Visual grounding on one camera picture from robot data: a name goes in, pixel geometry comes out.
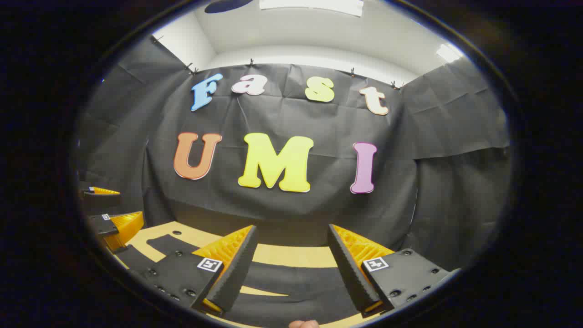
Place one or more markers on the ceiling light panel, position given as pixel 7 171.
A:
pixel 448 52
pixel 314 5

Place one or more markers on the black jeans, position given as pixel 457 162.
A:
pixel 291 282

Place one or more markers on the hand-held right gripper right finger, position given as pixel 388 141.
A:
pixel 350 273

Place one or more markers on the black backdrop cloth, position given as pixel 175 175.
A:
pixel 319 127

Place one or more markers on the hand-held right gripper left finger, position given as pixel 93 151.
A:
pixel 237 269

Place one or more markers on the dark oval ceiling fixture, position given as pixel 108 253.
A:
pixel 227 4

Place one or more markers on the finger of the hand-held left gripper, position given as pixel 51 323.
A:
pixel 102 200
pixel 101 225

